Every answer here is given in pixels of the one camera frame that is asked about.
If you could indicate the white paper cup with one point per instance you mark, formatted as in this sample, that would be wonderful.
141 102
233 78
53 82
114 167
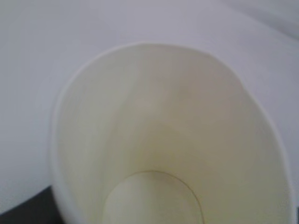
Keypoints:
162 134

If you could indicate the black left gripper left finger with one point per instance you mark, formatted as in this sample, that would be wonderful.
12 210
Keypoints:
40 209

